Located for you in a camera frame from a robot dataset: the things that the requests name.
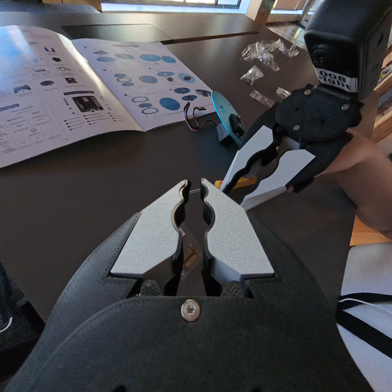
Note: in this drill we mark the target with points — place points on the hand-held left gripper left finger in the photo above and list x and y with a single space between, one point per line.
147 239

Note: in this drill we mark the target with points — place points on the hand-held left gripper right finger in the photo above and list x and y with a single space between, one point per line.
235 242

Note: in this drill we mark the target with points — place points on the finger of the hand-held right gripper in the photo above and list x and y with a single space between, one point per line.
291 171
254 147

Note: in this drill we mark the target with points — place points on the clear bag of brass standoffs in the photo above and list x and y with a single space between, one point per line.
191 254

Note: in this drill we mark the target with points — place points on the dark grey desk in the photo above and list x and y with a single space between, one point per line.
92 199

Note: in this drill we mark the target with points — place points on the person's right hand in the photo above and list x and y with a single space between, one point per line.
343 159

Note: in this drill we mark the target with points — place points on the black servo motor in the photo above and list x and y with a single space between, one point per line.
223 136

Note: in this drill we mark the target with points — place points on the small clear plastic bag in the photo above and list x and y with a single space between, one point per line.
262 98
282 92

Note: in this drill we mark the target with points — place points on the teal round plate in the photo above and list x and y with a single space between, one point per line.
223 113

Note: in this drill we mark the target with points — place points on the clear bag of black screws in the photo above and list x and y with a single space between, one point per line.
252 75

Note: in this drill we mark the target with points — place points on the crumpled clear plastic bag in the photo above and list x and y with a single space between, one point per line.
284 47
260 53

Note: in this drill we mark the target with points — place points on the person's white shirt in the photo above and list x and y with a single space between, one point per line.
367 266

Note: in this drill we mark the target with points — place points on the open instruction booklet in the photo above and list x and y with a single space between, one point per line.
107 92

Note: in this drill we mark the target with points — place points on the wooden shelving frame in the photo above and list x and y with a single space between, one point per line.
382 92

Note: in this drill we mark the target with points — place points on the large window wall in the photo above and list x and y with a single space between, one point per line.
183 4

